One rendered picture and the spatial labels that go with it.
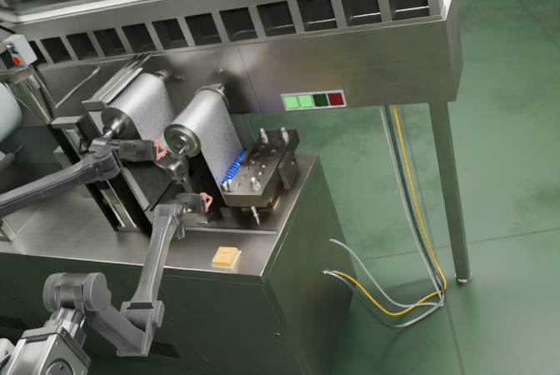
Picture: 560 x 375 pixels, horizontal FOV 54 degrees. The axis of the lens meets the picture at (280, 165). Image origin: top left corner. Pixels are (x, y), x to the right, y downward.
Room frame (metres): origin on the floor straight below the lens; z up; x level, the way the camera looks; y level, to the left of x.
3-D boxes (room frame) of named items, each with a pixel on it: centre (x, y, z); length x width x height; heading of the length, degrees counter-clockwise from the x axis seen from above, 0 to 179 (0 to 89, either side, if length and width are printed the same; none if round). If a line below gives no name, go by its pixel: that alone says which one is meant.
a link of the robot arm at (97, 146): (1.51, 0.49, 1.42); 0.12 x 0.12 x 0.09; 54
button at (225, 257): (1.46, 0.29, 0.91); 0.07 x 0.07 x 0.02; 58
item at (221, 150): (1.81, 0.18, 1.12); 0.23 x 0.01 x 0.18; 148
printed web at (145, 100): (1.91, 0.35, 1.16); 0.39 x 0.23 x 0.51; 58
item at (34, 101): (2.21, 0.85, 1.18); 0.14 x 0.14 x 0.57
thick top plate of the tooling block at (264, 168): (1.78, 0.06, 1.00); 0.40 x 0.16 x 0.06; 148
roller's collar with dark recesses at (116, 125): (1.85, 0.52, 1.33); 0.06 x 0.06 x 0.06; 58
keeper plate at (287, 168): (1.74, -0.02, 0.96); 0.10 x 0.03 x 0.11; 148
